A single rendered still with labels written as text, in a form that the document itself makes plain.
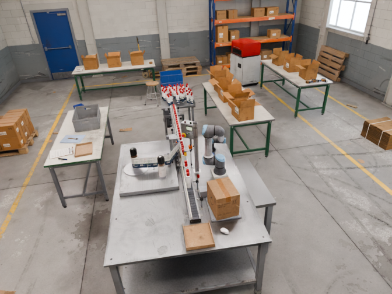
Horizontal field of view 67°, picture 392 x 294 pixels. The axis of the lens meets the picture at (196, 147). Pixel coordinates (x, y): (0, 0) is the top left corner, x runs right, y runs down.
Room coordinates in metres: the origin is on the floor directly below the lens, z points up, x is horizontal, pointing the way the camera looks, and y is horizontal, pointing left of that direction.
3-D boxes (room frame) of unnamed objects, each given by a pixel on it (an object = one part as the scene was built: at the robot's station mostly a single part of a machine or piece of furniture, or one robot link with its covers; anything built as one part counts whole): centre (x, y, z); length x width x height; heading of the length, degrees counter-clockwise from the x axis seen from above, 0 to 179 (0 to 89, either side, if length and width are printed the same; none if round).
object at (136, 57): (8.42, 1.51, 0.97); 0.48 x 0.47 x 0.37; 12
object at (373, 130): (4.88, -3.64, 0.16); 0.65 x 0.54 x 0.32; 14
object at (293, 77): (7.12, -2.45, 0.39); 2.20 x 0.80 x 0.78; 10
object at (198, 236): (1.94, 0.02, 0.85); 0.30 x 0.26 x 0.04; 7
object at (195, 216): (2.93, 0.14, 0.86); 1.65 x 0.08 x 0.04; 7
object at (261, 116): (5.47, -0.77, 0.39); 2.20 x 0.80 x 0.78; 10
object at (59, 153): (3.60, 1.93, 0.81); 0.38 x 0.36 x 0.02; 10
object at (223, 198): (2.28, -0.25, 0.99); 0.30 x 0.24 x 0.27; 15
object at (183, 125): (3.05, 0.07, 1.38); 0.17 x 0.10 x 0.19; 62
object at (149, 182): (3.00, 0.60, 0.86); 0.80 x 0.67 x 0.05; 7
